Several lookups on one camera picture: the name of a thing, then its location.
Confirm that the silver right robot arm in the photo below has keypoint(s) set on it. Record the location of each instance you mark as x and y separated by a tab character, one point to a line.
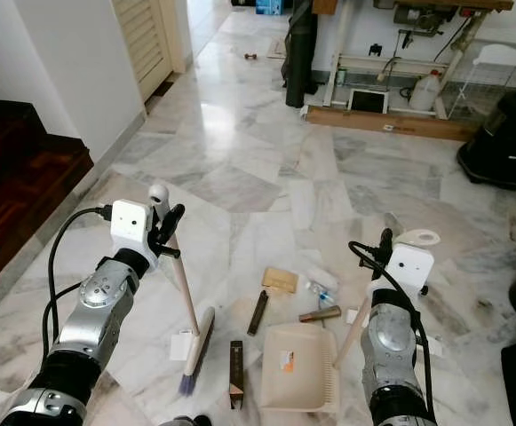
386	342

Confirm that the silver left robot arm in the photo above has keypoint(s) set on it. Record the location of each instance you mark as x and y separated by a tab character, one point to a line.
102	302

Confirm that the white paper scrap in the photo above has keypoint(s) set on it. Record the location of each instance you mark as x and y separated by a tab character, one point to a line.
352	315
180	346

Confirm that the clear plastic wrapper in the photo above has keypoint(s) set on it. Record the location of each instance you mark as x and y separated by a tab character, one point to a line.
320	291

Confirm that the brown tube wrapper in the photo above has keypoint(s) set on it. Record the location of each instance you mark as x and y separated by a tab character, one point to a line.
320	314

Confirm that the tan cardboard piece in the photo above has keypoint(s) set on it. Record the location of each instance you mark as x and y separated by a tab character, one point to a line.
280	280

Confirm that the brown flat stick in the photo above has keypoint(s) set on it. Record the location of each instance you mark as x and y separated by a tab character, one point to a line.
258	312

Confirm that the long wooden plank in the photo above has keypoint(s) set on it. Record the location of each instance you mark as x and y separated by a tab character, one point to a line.
382	122

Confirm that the white framed dark panel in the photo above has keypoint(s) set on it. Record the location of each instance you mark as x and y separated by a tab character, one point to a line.
367	100

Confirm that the dark brown slim box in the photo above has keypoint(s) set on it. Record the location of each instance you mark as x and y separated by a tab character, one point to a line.
237	368

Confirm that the white plastic jug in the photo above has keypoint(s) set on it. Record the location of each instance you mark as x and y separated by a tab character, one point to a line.
426	92

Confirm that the large black bag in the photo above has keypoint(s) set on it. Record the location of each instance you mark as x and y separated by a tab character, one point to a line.
502	138

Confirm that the dark wooden stairs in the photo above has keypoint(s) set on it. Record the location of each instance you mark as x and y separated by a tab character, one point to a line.
18	195

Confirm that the small brown dumbbell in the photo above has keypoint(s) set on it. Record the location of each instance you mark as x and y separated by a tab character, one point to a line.
251	57

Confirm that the beige louvred door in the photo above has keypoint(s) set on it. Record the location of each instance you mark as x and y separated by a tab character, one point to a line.
142	40

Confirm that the black robot foot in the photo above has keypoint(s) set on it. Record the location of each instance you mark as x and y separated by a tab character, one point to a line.
191	422

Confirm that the black rolled mat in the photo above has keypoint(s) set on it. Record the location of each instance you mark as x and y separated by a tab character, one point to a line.
300	62

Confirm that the blue box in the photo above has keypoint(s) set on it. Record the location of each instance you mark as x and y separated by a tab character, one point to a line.
268	6

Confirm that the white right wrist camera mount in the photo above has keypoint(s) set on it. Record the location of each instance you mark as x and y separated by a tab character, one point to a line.
413	264

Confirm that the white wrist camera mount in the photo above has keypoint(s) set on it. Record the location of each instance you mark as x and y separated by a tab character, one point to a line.
129	222
413	264

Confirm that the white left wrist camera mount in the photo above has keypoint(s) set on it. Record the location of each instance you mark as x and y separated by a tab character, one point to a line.
129	222

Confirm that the white frame wooden top table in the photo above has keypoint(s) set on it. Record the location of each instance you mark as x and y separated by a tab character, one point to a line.
337	53

